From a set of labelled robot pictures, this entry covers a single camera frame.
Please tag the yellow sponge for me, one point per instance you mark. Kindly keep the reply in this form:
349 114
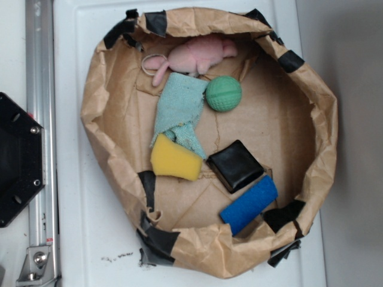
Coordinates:
171 159

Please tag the blue sponge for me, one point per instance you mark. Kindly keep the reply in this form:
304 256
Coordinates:
249 205

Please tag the light teal cloth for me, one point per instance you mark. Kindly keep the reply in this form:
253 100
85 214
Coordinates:
178 111

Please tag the black square pouch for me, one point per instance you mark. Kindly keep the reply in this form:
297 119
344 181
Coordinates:
235 166

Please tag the green dimpled ball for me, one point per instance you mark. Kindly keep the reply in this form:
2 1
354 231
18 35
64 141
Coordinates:
223 93

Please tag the pink plush toy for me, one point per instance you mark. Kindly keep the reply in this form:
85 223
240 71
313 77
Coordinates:
193 57

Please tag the brown paper bag bin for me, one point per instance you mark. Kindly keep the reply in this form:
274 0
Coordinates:
288 120

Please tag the aluminium extrusion rail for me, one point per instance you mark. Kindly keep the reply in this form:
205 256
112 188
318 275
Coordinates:
44 240

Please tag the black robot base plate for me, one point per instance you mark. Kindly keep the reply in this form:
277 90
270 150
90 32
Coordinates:
22 173

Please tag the metal corner bracket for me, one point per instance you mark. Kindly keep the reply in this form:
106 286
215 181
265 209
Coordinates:
38 267

